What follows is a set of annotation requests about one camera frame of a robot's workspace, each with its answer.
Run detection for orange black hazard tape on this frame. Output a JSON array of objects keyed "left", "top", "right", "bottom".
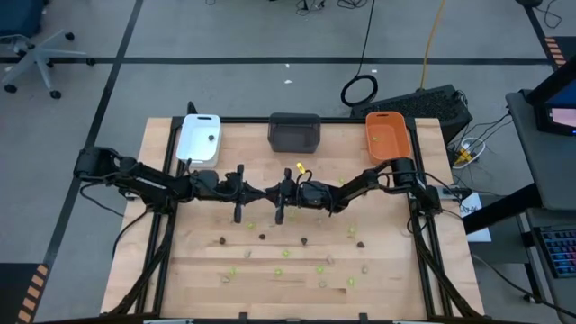
[
  {"left": 543, "top": 36, "right": 567, "bottom": 68},
  {"left": 16, "top": 264, "right": 50, "bottom": 324}
]

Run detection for black computer tower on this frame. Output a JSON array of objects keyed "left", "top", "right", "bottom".
[{"left": 349, "top": 84, "right": 473, "bottom": 145}]

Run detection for white paper sheet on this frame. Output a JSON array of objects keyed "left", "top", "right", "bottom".
[{"left": 467, "top": 227, "right": 492, "bottom": 244}]

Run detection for white plastic bin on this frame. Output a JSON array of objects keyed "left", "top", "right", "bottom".
[{"left": 175, "top": 113, "right": 222, "bottom": 168}]

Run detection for grey office chair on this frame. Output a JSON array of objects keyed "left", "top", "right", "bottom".
[{"left": 0, "top": 0, "right": 96, "bottom": 101}]

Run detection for grey plastic bin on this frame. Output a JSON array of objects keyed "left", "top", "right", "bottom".
[{"left": 267, "top": 112, "right": 322, "bottom": 154}]

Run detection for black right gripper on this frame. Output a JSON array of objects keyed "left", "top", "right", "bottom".
[{"left": 265, "top": 168, "right": 319, "bottom": 225}]

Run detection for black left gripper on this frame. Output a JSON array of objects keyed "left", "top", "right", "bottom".
[{"left": 219, "top": 164, "right": 267, "bottom": 225}]

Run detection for backlit computer keyboard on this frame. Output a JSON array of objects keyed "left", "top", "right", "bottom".
[{"left": 537, "top": 224, "right": 576, "bottom": 279}]

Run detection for black hanging cable with coil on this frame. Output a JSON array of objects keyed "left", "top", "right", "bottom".
[{"left": 339, "top": 0, "right": 379, "bottom": 109}]

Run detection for yellow hanging cable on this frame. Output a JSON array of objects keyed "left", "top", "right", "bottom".
[{"left": 420, "top": 0, "right": 446, "bottom": 90}]

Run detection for black floor cable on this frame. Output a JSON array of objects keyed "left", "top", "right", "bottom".
[{"left": 470, "top": 251, "right": 576, "bottom": 319}]

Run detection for grey side desk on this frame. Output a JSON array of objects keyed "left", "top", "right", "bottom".
[{"left": 462, "top": 88, "right": 576, "bottom": 324}]

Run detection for tangled black floor cables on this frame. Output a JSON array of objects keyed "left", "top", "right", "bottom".
[{"left": 294, "top": 0, "right": 374, "bottom": 11}]

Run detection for power strip with yellow plugs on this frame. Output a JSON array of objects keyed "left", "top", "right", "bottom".
[{"left": 451, "top": 136, "right": 487, "bottom": 170}]

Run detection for black computer monitor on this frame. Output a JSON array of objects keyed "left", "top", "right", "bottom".
[{"left": 526, "top": 56, "right": 576, "bottom": 137}]

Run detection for white paper label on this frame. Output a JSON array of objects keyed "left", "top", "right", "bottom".
[{"left": 458, "top": 197, "right": 483, "bottom": 220}]

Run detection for orange plastic bin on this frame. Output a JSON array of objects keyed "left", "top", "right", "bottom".
[{"left": 364, "top": 111, "right": 412, "bottom": 167}]

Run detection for black arm base cable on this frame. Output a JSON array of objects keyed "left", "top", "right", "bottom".
[{"left": 79, "top": 182, "right": 152, "bottom": 260}]

